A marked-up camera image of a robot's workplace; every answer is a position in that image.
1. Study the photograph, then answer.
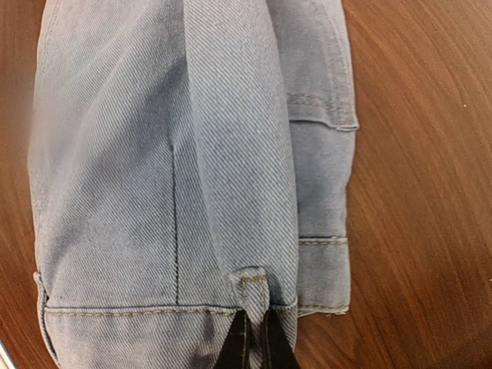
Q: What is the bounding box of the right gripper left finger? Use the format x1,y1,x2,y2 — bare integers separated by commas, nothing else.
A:
215,310,251,369

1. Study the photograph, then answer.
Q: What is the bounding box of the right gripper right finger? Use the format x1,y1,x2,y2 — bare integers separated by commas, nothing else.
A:
263,309,301,369

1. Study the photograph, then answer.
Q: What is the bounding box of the light blue denim skirt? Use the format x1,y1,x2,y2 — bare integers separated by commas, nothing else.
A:
28,1,358,368

